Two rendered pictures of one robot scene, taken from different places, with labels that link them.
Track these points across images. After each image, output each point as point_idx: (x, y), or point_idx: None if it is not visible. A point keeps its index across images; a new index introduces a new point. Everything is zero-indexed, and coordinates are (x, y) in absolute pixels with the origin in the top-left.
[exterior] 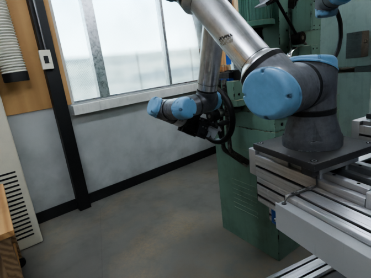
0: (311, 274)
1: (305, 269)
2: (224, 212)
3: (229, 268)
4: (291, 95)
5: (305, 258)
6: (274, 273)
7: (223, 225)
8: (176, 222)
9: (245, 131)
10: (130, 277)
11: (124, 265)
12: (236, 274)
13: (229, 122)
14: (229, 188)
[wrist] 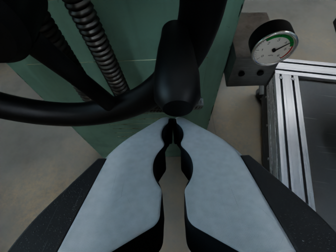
0: (309, 188)
1: (297, 185)
2: (100, 148)
3: (168, 210)
4: None
5: (282, 169)
6: None
7: (104, 156)
8: (32, 203)
9: (122, 9)
10: None
11: None
12: (181, 211)
13: (197, 33)
14: (102, 127)
